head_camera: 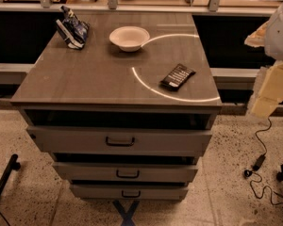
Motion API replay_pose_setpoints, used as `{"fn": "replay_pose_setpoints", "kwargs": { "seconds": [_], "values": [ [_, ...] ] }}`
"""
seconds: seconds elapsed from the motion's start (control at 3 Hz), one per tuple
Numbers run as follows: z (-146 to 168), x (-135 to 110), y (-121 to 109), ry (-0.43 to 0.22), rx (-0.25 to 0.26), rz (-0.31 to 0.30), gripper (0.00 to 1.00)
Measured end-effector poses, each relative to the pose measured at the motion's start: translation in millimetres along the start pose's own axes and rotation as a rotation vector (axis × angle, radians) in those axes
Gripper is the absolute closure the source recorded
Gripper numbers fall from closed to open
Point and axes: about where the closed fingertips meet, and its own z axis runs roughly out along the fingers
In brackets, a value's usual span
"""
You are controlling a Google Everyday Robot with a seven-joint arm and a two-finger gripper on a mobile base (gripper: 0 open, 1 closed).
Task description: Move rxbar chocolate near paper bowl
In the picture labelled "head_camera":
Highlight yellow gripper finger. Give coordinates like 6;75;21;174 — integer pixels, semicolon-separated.
244;23;267;48
250;61;283;119

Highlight black rxbar chocolate bar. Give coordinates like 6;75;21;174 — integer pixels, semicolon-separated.
160;63;196;91

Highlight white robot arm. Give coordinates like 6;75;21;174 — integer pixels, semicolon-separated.
244;3;283;119

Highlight white paper bowl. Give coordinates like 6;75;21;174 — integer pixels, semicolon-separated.
109;26;150;52

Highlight grey drawer cabinet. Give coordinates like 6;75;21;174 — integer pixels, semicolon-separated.
9;11;224;202

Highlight blue chip bag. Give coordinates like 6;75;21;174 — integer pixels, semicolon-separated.
56;6;90;50

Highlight blue tape cross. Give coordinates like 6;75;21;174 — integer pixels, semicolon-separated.
113;201;140;226

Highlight bottom grey drawer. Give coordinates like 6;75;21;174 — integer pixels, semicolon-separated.
70;185;188;201

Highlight grey drawer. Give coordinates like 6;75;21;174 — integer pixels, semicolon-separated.
27;126;212;156
53;162;198;183
70;185;188;201

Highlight middle grey drawer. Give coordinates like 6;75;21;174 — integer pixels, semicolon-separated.
53;162;198;183

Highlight top grey drawer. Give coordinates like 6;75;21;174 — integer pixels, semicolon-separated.
27;126;212;156

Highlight black stand leg left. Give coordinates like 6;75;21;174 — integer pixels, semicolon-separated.
0;153;21;196

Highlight black power adapter cable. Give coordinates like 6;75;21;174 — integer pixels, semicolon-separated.
243;118;283;206

